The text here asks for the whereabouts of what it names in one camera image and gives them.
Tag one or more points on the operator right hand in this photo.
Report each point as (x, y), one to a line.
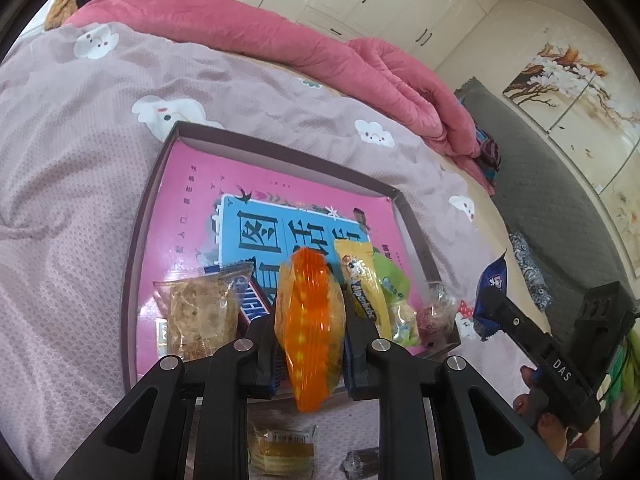
(548, 427)

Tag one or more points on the colourful folded clothes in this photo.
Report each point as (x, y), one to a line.
(489, 160)

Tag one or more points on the pink fleece blanket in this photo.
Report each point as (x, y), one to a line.
(367, 69)

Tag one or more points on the small yellow cake packet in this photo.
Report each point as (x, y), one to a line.
(282, 453)

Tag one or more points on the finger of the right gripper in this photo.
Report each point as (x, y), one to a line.
(522, 330)

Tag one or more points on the orange biscuit pack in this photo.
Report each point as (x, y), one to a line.
(310, 327)

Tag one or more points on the dark chocolate cake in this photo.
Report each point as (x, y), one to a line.
(361, 464)

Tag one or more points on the clear bag rice crackers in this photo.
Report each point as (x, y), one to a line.
(202, 312)

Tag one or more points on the blue Oreo packet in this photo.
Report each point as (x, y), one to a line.
(490, 289)

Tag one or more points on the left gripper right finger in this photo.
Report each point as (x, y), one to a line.
(439, 420)

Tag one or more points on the yellow Alpenliebe candy packet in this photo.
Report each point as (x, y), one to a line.
(357, 266)

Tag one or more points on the floral wall painting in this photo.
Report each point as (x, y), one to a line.
(571, 94)

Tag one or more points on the tan fuzzy garment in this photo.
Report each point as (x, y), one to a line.
(59, 12)

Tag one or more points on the green milk candy bag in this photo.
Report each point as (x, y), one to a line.
(396, 287)

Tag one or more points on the clear pink candy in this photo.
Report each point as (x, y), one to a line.
(436, 319)

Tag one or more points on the dark cardboard box tray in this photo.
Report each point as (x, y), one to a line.
(280, 159)

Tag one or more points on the grey padded headboard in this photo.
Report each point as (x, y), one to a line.
(543, 203)

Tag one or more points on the dark patterned pillow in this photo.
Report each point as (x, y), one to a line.
(534, 280)

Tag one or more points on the Snickers bar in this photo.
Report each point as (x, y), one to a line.
(254, 304)

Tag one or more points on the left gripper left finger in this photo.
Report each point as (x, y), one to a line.
(185, 413)

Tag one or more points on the lilac patterned bed sheet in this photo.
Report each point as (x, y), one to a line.
(84, 112)

